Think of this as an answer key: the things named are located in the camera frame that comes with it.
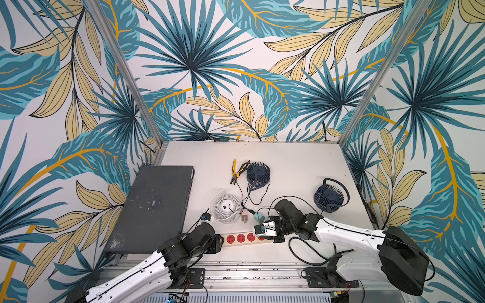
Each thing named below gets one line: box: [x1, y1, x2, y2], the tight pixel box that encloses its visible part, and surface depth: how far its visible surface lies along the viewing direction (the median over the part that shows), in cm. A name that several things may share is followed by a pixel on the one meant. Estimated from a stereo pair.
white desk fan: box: [209, 190, 244, 225], surface depth 88 cm
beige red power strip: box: [221, 231, 275, 247], surface depth 82 cm
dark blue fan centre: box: [246, 160, 271, 191], surface depth 103 cm
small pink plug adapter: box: [241, 208, 249, 225], surface depth 89 cm
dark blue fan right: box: [313, 178, 351, 213], surface depth 92 cm
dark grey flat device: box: [106, 165, 195, 254], surface depth 90 cm
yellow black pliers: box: [229, 158, 251, 185], surface depth 105 cm
